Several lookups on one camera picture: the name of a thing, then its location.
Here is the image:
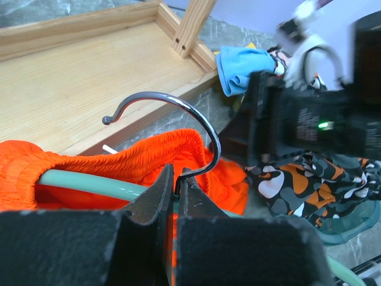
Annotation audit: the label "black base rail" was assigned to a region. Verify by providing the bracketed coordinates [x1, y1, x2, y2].
[334, 255, 380, 285]

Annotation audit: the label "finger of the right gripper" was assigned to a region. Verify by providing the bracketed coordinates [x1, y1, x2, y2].
[220, 107, 253, 166]

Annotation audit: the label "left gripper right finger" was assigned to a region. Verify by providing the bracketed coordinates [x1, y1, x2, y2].
[178, 176, 229, 218]

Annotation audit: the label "green hanger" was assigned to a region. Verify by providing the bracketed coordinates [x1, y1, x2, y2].
[37, 91, 367, 286]

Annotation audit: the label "light blue garment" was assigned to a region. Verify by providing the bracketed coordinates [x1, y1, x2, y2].
[216, 46, 275, 97]

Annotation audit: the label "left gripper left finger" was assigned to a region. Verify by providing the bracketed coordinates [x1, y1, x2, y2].
[123, 164, 174, 225]

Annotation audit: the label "camouflage patterned shorts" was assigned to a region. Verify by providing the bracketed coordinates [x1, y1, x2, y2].
[245, 49, 381, 229]

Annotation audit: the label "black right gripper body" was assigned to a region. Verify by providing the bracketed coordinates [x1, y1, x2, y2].
[246, 12, 380, 164]

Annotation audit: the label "wooden clothes rack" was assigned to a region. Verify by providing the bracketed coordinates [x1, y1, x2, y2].
[1, 1, 217, 155]

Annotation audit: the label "orange shorts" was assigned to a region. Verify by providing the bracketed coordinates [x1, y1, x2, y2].
[0, 128, 249, 286]

